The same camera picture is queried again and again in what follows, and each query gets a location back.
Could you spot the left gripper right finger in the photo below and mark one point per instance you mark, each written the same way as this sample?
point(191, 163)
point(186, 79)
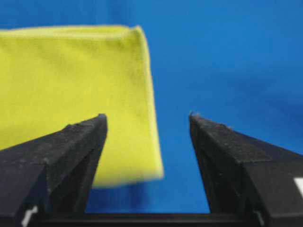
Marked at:
point(250, 178)

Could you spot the yellow-green microfibre towel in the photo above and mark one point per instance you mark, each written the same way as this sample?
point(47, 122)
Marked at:
point(54, 76)

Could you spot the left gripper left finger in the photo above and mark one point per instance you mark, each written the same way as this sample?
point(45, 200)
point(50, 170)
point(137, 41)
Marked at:
point(50, 174)

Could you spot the blue table cloth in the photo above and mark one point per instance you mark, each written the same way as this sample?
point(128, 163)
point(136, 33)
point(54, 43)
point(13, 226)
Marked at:
point(237, 62)

